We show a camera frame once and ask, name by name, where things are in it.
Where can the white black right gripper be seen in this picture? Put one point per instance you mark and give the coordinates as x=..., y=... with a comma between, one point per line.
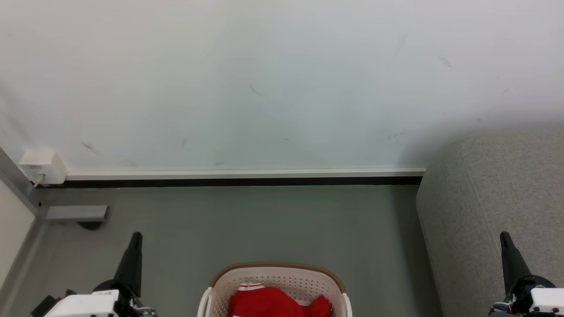
x=544, y=299

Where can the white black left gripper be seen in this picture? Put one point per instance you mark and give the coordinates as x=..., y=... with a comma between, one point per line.
x=83, y=304

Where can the red cloth garment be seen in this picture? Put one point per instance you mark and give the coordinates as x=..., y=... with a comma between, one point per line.
x=269, y=303

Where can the grey fabric sofa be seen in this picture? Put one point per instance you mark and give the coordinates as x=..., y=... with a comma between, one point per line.
x=489, y=211

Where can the beige plastic laundry basket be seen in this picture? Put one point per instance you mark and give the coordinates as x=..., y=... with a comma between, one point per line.
x=277, y=277

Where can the grey metal floor bracket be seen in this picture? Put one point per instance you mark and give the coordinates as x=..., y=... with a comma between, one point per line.
x=76, y=213

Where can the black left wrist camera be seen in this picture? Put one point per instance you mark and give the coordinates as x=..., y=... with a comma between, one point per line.
x=44, y=305

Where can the white wall socket box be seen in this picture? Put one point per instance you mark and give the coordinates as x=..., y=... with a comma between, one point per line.
x=43, y=166

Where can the grey door frame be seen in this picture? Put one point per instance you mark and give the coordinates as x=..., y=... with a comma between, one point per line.
x=20, y=185

